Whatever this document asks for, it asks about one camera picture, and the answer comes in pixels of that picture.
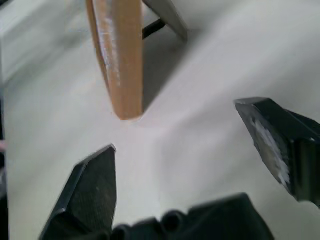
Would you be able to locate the wooden board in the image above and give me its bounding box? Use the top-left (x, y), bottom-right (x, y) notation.
top-left (85, 0), bottom-right (189, 121)

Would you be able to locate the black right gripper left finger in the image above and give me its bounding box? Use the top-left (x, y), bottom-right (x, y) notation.
top-left (37, 143), bottom-right (118, 240)

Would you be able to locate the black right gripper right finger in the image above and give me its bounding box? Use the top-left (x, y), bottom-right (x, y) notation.
top-left (233, 97), bottom-right (320, 207)

